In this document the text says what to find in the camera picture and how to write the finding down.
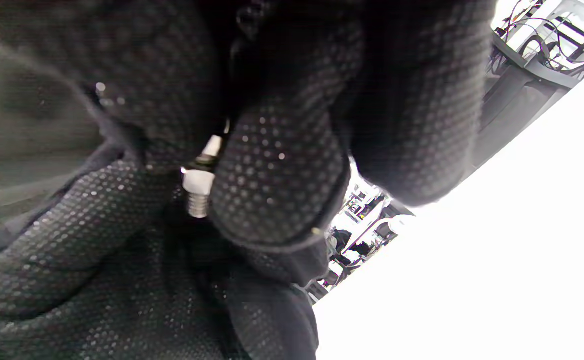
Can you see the silver hex nut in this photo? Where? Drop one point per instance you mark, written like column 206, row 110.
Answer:
column 198, row 182

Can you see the person's grey shirt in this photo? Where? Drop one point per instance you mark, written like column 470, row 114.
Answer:
column 17, row 145

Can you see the person's right hand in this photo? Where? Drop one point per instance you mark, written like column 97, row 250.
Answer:
column 282, row 180

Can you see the black equipment stand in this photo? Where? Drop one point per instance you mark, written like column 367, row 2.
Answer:
column 511, row 105

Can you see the silver screw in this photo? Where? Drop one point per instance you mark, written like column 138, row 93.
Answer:
column 198, row 207

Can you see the person's left hand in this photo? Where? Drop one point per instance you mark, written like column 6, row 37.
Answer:
column 97, row 260

